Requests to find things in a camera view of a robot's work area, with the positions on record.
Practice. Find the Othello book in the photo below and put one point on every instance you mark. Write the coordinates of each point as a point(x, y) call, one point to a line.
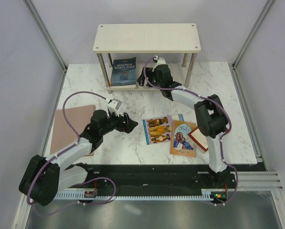
point(181, 143)

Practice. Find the white slotted cable duct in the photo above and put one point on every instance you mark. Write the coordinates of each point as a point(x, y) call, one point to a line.
point(81, 195)

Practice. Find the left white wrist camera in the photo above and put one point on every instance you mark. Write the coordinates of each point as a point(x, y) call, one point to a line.
point(113, 106)

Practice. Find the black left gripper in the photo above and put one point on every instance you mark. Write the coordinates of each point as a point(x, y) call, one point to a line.
point(128, 126)

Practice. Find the Nineteen Eighty-Four book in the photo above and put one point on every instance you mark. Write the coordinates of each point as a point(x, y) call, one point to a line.
point(124, 73)

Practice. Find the pink file folder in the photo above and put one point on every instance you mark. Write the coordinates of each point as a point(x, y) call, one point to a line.
point(62, 134)

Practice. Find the white two-tier wooden shelf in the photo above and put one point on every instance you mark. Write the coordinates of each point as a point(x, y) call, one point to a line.
point(150, 39)

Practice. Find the dog picture book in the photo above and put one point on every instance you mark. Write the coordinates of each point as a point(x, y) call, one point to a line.
point(159, 130)

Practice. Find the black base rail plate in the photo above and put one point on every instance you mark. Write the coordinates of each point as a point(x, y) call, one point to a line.
point(155, 180)

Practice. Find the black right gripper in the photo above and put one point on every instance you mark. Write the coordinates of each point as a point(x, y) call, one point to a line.
point(149, 72)

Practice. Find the red cream cover book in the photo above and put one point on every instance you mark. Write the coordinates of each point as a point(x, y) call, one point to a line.
point(199, 139)

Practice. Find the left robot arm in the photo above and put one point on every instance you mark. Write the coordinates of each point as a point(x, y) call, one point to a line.
point(44, 177)

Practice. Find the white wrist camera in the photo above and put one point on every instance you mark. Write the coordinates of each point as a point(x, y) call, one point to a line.
point(158, 61)
point(113, 106)

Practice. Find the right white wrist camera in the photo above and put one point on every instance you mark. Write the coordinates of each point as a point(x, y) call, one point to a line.
point(158, 61)

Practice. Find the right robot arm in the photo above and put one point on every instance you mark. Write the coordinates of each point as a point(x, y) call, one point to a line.
point(212, 120)

